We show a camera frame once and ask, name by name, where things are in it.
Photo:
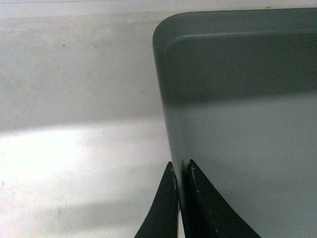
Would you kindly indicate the grey rectangular serving tray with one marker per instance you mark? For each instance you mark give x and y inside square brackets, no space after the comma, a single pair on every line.
[239,95]

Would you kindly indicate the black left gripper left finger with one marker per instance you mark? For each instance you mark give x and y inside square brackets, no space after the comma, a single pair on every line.
[162,218]

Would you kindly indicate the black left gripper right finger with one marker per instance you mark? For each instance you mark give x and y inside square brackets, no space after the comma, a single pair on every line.
[208,213]

